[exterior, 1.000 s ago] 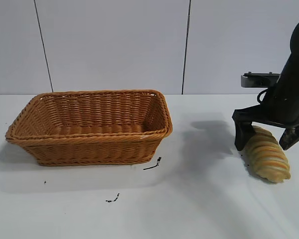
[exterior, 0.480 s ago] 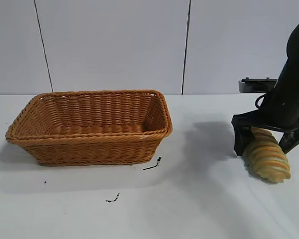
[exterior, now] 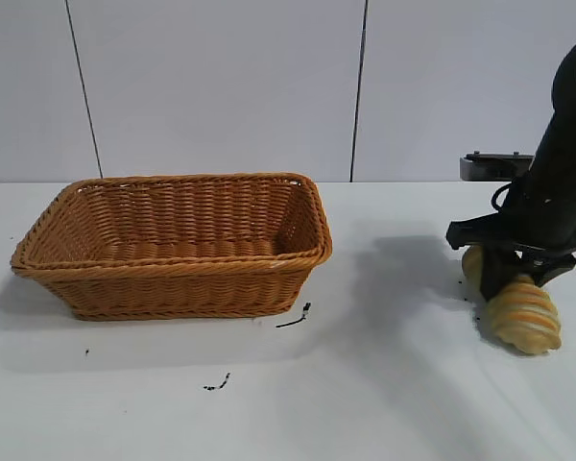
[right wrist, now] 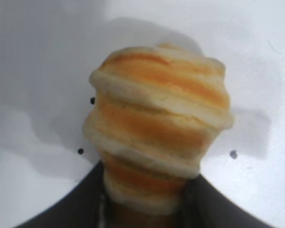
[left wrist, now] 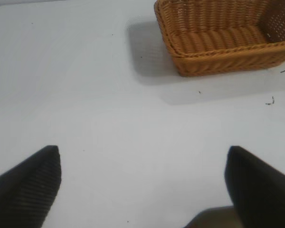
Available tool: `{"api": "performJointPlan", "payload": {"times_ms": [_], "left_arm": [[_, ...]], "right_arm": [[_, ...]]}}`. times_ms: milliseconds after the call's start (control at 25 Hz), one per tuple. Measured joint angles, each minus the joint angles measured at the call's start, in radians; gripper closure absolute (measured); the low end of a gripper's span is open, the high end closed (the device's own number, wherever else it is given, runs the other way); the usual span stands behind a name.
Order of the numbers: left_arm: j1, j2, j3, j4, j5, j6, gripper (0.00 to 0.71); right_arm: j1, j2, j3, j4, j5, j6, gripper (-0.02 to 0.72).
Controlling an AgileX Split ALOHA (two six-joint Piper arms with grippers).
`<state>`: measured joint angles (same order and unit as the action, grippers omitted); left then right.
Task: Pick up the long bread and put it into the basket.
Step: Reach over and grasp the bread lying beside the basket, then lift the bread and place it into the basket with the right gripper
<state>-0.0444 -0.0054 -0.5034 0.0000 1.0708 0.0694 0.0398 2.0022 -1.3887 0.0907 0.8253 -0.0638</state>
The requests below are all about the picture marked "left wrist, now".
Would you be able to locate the brown woven wicker basket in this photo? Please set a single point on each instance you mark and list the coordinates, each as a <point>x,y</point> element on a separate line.
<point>218,31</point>

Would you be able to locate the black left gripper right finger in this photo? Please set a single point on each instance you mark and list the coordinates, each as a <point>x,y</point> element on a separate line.
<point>259,190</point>

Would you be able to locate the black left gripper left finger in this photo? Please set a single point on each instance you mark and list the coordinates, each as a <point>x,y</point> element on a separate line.
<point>26,190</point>

